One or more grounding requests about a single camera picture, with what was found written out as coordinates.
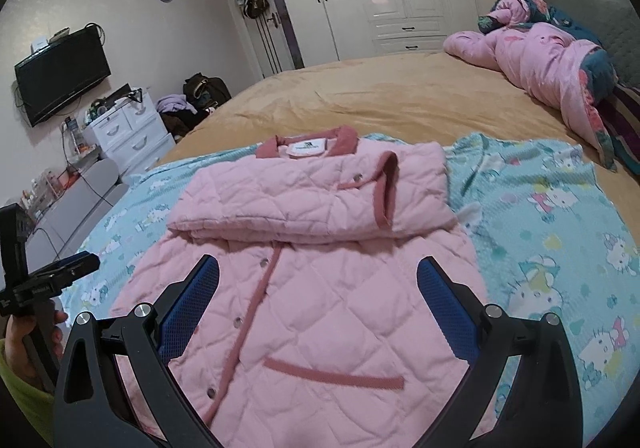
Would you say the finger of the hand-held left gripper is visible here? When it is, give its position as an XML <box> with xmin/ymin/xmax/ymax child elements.
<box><xmin>30</xmin><ymin>252</ymin><xmax>99</xmax><ymax>289</ymax></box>

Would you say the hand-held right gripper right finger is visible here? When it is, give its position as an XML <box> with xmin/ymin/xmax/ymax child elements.
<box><xmin>415</xmin><ymin>255</ymin><xmax>583</xmax><ymax>448</ymax></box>

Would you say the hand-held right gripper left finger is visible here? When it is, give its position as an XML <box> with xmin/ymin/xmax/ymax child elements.
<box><xmin>52</xmin><ymin>254</ymin><xmax>227</xmax><ymax>448</ymax></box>

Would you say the pink quilted jacket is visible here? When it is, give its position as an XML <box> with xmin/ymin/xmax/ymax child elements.
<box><xmin>107</xmin><ymin>125</ymin><xmax>496</xmax><ymax>436</ymax></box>

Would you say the person's left forearm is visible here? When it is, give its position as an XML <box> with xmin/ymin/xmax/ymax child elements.
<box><xmin>0</xmin><ymin>338</ymin><xmax>56</xmax><ymax>434</ymax></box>

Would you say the dark clothes pile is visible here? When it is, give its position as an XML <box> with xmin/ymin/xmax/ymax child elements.
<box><xmin>160</xmin><ymin>108</ymin><xmax>211</xmax><ymax>133</ymax></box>

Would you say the person's left hand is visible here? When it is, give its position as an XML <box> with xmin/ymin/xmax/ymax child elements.
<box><xmin>5</xmin><ymin>310</ymin><xmax>68</xmax><ymax>379</ymax></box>

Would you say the grey low cabinet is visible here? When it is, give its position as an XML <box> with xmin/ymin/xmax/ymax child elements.
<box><xmin>27</xmin><ymin>160</ymin><xmax>128</xmax><ymax>241</ymax></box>

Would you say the cartoon cat printed blanket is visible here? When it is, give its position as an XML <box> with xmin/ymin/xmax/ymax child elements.
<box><xmin>62</xmin><ymin>130</ymin><xmax>640</xmax><ymax>439</ymax></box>

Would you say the white drawer cabinet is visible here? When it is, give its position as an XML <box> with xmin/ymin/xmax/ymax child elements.
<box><xmin>82</xmin><ymin>90</ymin><xmax>176</xmax><ymax>173</ymax></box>

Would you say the lavender garment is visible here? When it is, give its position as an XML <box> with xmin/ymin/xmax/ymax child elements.
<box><xmin>156</xmin><ymin>95</ymin><xmax>188</xmax><ymax>115</ymax></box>

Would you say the black bag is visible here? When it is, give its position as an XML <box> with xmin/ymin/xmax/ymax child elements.
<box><xmin>182</xmin><ymin>74</ymin><xmax>232</xmax><ymax>109</ymax></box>

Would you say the dark striped cloth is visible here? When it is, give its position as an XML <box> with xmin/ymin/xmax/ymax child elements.
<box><xmin>597</xmin><ymin>82</ymin><xmax>640</xmax><ymax>173</ymax></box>

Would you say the pink floral comforter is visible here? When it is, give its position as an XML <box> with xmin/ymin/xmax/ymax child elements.
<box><xmin>443</xmin><ymin>0</ymin><xmax>621</xmax><ymax>171</ymax></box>

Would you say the room door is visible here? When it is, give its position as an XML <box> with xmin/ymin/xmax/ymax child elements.
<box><xmin>227</xmin><ymin>0</ymin><xmax>296</xmax><ymax>78</ymax></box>

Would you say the grey quilted headboard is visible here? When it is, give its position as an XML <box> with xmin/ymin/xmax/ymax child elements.
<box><xmin>527</xmin><ymin>0</ymin><xmax>640</xmax><ymax>88</ymax></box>

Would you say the black wall television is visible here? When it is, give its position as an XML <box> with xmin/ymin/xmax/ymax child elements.
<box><xmin>14</xmin><ymin>28</ymin><xmax>112</xmax><ymax>127</ymax></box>

